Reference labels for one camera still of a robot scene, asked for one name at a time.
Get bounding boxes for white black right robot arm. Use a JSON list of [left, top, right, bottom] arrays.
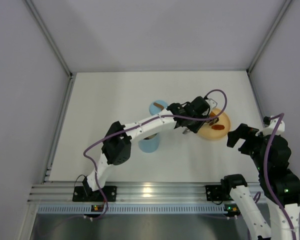
[[220, 123, 300, 240]]

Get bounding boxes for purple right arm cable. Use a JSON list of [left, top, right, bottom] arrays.
[[262, 112, 297, 238]]

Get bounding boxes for beige round plate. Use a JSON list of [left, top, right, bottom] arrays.
[[197, 112, 231, 140]]

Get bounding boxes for metal serving tongs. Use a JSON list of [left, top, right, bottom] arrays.
[[182, 120, 212, 135]]

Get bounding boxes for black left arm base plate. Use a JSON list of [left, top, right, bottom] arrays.
[[72, 185, 117, 202]]

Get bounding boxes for light blue cylindrical container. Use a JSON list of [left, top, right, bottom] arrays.
[[138, 133, 160, 153]]

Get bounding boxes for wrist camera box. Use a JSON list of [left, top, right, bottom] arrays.
[[256, 113, 285, 136], [203, 96, 218, 109]]

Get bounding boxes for slotted grey cable duct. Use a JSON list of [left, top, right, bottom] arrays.
[[37, 203, 227, 215]]

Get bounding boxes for orange yellow fried piece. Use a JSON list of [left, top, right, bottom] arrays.
[[209, 112, 217, 118]]

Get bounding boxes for right aluminium frame post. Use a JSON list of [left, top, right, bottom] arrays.
[[246, 0, 294, 76]]

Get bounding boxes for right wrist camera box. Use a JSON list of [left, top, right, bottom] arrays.
[[256, 113, 285, 136]]

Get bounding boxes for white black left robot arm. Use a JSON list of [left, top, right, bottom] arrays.
[[83, 96, 217, 192]]

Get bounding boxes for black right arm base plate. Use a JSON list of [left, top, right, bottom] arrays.
[[205, 184, 232, 205]]

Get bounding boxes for aluminium frame corner post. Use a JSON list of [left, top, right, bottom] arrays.
[[22, 0, 74, 77]]

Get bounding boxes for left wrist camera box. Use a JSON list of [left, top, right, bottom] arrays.
[[203, 96, 218, 109]]

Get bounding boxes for orange madeleine cake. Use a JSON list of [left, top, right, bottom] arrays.
[[211, 124, 225, 131]]

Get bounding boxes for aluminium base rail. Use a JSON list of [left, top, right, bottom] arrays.
[[27, 181, 268, 205]]

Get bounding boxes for light blue round lid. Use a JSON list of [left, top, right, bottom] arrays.
[[148, 100, 168, 116]]

